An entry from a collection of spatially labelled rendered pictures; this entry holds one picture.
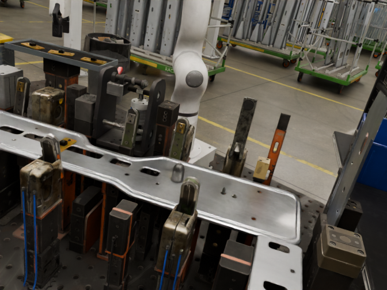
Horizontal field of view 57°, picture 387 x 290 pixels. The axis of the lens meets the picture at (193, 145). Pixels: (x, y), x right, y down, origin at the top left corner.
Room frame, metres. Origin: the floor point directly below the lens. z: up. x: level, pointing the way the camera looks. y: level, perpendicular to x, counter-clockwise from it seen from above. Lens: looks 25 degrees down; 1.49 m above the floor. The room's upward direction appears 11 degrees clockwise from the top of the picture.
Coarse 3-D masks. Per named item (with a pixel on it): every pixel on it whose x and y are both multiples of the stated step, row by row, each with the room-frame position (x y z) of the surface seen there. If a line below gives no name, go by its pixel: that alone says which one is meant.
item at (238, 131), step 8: (248, 104) 0.91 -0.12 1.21; (240, 112) 0.94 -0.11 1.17; (248, 112) 0.94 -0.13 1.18; (240, 120) 0.93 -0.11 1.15; (248, 120) 0.94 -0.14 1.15; (240, 128) 0.94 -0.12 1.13; (248, 128) 0.92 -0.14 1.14; (240, 136) 0.93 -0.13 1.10; (232, 144) 0.92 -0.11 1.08; (232, 152) 0.92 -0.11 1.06; (240, 152) 0.91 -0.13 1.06
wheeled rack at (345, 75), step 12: (360, 0) 6.83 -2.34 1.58; (372, 0) 6.41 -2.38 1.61; (372, 12) 6.38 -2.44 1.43; (336, 24) 8.40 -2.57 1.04; (324, 36) 6.67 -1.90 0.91; (300, 60) 6.82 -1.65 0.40; (312, 60) 7.62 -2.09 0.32; (324, 60) 8.16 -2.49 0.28; (300, 72) 6.84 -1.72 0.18; (312, 72) 6.66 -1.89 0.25; (324, 72) 6.71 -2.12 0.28; (336, 72) 6.96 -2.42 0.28; (348, 72) 7.03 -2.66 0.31; (360, 72) 7.51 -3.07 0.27; (348, 84) 6.41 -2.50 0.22
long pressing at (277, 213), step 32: (32, 128) 0.94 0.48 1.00; (64, 128) 0.98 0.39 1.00; (64, 160) 0.80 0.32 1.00; (96, 160) 0.83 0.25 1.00; (128, 160) 0.86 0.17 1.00; (160, 160) 0.90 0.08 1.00; (128, 192) 0.72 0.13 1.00; (160, 192) 0.74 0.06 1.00; (256, 192) 0.82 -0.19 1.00; (288, 192) 0.85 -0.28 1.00; (224, 224) 0.67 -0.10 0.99; (256, 224) 0.68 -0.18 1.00; (288, 224) 0.71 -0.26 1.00
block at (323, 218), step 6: (318, 216) 0.78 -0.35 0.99; (324, 216) 0.77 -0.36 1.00; (318, 222) 0.76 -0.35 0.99; (324, 222) 0.74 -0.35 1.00; (318, 228) 0.74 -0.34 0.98; (318, 234) 0.72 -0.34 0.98; (312, 240) 0.77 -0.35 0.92; (312, 246) 0.74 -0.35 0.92; (306, 252) 0.77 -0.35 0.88; (312, 252) 0.73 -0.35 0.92; (306, 258) 0.75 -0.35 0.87; (306, 264) 0.73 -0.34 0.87; (306, 270) 0.71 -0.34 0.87
